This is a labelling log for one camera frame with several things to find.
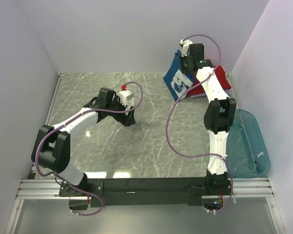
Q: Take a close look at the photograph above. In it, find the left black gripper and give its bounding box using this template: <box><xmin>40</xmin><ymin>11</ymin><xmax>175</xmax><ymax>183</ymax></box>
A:
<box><xmin>106</xmin><ymin>95</ymin><xmax>136</xmax><ymax>126</ymax></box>

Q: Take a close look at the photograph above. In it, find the blue t shirt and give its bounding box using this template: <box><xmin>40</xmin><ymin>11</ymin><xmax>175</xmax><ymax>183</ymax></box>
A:
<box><xmin>163</xmin><ymin>50</ymin><xmax>195</xmax><ymax>101</ymax></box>

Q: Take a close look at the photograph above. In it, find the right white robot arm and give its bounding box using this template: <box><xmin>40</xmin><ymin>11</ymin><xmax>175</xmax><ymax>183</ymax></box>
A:
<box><xmin>180</xmin><ymin>40</ymin><xmax>236</xmax><ymax>195</ymax></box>

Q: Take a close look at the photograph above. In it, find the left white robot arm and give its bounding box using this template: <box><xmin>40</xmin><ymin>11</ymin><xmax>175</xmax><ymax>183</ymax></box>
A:
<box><xmin>31</xmin><ymin>87</ymin><xmax>135</xmax><ymax>196</ymax></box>

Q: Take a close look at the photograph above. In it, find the red folded t shirt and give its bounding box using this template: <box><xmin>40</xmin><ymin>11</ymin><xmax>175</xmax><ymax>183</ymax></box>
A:
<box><xmin>188</xmin><ymin>66</ymin><xmax>231</xmax><ymax>97</ymax></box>

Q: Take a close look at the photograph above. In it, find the lavender folded t shirt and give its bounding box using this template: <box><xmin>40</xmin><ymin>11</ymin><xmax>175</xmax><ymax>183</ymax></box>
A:
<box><xmin>190</xmin><ymin>89</ymin><xmax>231</xmax><ymax>98</ymax></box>

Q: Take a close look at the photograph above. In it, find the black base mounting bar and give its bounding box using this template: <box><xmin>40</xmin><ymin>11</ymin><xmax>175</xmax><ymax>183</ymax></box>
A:
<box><xmin>58</xmin><ymin>177</ymin><xmax>235</xmax><ymax>211</ymax></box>

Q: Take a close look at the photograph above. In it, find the teal plastic bin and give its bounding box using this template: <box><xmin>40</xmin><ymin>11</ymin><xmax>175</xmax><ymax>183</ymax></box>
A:
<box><xmin>227</xmin><ymin>109</ymin><xmax>270</xmax><ymax>178</ymax></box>

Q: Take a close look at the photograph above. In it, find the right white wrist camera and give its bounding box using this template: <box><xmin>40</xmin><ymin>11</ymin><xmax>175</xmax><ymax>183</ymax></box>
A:
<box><xmin>179</xmin><ymin>39</ymin><xmax>193</xmax><ymax>57</ymax></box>

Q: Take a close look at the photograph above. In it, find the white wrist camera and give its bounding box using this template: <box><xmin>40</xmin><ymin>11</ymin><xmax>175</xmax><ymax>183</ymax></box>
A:
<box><xmin>118</xmin><ymin>84</ymin><xmax>134</xmax><ymax>106</ymax></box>
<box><xmin>179</xmin><ymin>39</ymin><xmax>193</xmax><ymax>57</ymax></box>

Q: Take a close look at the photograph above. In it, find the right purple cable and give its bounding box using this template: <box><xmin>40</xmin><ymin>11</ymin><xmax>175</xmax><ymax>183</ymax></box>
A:
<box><xmin>166</xmin><ymin>33</ymin><xmax>233</xmax><ymax>214</ymax></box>

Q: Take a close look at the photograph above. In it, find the purple cable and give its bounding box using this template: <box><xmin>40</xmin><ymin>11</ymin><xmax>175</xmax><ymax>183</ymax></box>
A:
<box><xmin>33</xmin><ymin>81</ymin><xmax>144</xmax><ymax>216</ymax></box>
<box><xmin>166</xmin><ymin>33</ymin><xmax>233</xmax><ymax>214</ymax></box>

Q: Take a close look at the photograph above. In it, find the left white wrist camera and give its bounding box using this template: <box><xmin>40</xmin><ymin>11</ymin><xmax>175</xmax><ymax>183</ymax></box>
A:
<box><xmin>118</xmin><ymin>84</ymin><xmax>134</xmax><ymax>106</ymax></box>

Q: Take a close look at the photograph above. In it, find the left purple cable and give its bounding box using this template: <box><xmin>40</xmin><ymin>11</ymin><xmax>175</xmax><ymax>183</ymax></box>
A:
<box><xmin>33</xmin><ymin>81</ymin><xmax>144</xmax><ymax>216</ymax></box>

